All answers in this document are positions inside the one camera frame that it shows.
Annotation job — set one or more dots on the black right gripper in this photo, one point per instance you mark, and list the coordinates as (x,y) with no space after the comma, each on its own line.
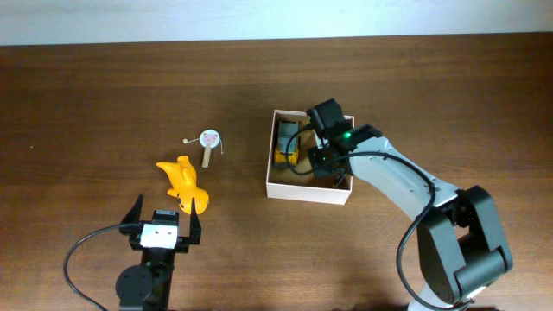
(318,165)

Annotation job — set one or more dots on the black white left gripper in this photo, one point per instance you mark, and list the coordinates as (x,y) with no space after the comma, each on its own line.
(182,243)

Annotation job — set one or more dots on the pink cardboard box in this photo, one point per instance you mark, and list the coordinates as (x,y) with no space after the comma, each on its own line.
(283,184)

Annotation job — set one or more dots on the yellow grey toy truck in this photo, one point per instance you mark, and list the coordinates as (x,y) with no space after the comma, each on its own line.
(287,145)

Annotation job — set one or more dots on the orange rubber dolphin toy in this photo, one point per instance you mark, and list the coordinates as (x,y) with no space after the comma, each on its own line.
(183,179)

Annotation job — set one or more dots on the pig face rattle drum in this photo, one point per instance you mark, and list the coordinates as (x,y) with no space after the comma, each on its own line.
(209,140)

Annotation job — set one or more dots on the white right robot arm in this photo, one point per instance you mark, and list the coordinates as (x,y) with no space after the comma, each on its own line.
(462,247)

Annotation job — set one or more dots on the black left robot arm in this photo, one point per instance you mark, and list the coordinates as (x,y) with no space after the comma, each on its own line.
(146,286)

